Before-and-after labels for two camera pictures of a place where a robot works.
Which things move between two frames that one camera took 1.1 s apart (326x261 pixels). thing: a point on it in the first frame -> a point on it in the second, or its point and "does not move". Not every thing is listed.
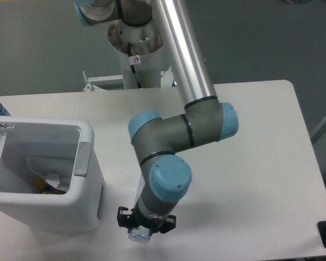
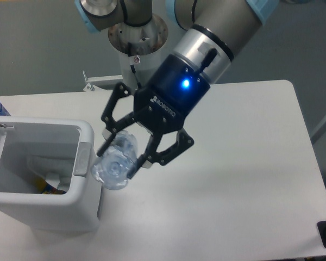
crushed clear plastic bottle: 140,234 -> 112,168
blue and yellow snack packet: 44,187 does not move
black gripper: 132,219 -> 176,88
